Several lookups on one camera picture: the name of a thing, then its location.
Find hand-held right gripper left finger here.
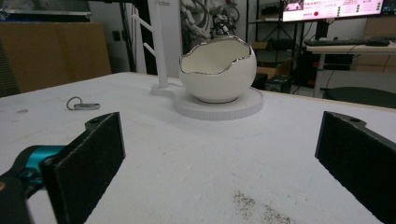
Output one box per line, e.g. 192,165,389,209
39,111,126,224

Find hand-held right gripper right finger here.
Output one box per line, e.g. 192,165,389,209
314,110,396,224

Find black round stool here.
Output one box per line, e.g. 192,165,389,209
323,87,396,109

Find black speckled box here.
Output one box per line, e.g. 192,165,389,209
264,74,293,94

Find white office desk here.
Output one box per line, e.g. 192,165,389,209
305,43,396,99

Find black keyboard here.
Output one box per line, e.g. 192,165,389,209
303,38,370,48

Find brown wooden board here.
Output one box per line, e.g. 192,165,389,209
0,21,112,94

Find open cardboard box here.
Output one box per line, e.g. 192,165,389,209
256,58,295,80

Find stacked cardboard boxes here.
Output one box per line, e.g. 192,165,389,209
354,15,396,74

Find white stand with pegs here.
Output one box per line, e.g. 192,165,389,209
132,0,265,121

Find wide computer monitor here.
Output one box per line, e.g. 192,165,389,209
281,0,386,22

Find white eggshell bowl silver rim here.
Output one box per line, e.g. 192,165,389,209
178,35,258,105

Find black metal shelf rack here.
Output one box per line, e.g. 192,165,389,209
245,0,307,90

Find white robot figure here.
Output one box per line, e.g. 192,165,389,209
180,0,241,45

